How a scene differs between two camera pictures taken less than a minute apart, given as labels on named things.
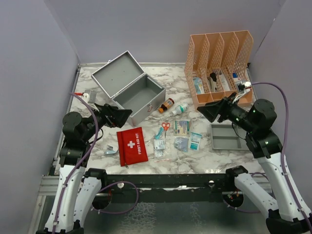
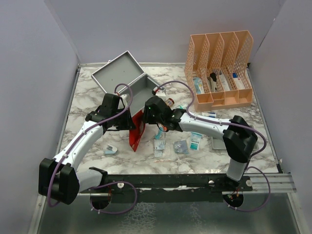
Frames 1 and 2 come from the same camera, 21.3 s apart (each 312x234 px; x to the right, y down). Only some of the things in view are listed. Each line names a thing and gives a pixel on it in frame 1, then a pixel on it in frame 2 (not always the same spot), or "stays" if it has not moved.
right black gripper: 222,107 to 147,117
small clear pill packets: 159,146 stays
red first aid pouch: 132,146 to 135,135
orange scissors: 165,126 stays
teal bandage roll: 157,137 stays
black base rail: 165,188 stays
